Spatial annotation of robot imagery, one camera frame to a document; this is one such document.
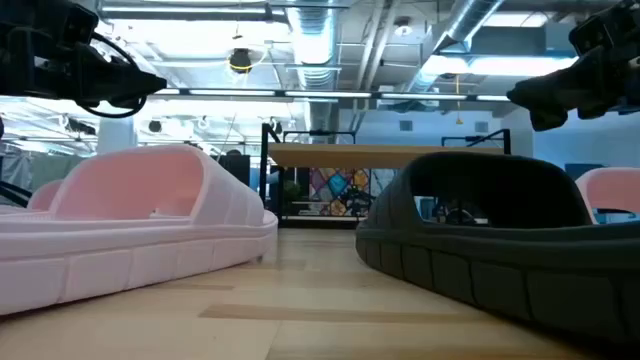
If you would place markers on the round ceiling fixture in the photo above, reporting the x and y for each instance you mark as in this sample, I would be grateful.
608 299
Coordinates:
403 27

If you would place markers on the grey curtain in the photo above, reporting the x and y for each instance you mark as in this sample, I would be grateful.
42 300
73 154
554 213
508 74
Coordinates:
45 170

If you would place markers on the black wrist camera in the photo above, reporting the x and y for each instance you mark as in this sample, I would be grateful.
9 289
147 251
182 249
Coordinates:
600 27
80 22

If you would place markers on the dark grey foam slide sandal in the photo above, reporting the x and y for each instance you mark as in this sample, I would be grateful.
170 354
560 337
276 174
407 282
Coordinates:
500 270

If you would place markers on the dark blue screen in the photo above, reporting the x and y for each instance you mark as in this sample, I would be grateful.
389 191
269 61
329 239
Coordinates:
582 169

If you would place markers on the long linear ceiling light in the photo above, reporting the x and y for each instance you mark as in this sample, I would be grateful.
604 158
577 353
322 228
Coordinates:
325 94

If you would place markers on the silver corrugated ceiling duct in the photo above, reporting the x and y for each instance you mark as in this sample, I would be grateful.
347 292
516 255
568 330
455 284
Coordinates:
312 40

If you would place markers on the wooden shelf with black frame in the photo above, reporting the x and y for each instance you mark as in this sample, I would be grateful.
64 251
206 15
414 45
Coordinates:
350 156

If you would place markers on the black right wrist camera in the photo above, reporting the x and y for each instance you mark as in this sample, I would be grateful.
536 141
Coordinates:
600 27

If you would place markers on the white building column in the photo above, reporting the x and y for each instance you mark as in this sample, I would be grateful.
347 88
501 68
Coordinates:
116 135

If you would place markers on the black round lamp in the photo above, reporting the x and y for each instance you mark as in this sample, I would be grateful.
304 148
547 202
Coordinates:
155 126
276 127

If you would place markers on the green potted plant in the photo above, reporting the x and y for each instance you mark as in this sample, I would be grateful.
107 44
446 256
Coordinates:
293 192

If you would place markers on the grey wall vent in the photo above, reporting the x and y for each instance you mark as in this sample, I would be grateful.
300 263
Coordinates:
406 125
481 126

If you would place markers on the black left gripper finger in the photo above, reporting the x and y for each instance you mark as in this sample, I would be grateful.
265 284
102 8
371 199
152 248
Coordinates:
127 101
120 80

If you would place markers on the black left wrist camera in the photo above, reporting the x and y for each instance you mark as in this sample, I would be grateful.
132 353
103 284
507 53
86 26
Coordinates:
80 22

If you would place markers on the colourful mosaic panel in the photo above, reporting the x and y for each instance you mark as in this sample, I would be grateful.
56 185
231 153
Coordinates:
340 190

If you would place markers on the silver spiral ceiling duct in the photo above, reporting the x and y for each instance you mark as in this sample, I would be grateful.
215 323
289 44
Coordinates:
470 20

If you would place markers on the black monitor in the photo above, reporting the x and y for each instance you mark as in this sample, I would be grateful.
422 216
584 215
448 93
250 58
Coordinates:
235 170

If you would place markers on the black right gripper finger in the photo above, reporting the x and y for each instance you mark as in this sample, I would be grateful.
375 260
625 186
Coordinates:
560 90
544 116

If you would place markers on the grey rectangular ceiling duct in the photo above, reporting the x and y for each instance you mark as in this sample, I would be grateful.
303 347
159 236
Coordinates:
525 40

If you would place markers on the black ceiling device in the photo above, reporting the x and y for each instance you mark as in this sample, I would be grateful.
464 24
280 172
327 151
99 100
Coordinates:
81 127

